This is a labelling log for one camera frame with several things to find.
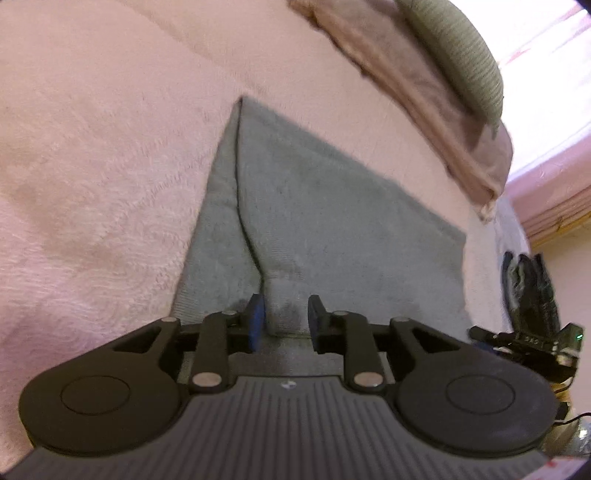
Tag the beige folded cloth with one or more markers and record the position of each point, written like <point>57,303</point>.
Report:
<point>376,37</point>

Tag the dark folded jeans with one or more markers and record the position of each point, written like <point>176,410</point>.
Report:
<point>529,295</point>

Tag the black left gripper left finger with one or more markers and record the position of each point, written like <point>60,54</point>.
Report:
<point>131,390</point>

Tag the pink quilted bedspread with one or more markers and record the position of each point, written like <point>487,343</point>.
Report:
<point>110,115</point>

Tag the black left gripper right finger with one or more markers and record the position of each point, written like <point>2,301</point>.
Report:
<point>453,395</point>

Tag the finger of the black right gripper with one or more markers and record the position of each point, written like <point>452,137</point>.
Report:
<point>488,340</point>

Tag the pink curtain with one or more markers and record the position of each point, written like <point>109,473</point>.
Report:
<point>553,197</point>

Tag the green ribbed cushion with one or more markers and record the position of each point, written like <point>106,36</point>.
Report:
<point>462,54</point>

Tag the grey towel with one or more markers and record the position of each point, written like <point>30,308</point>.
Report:
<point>288,216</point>

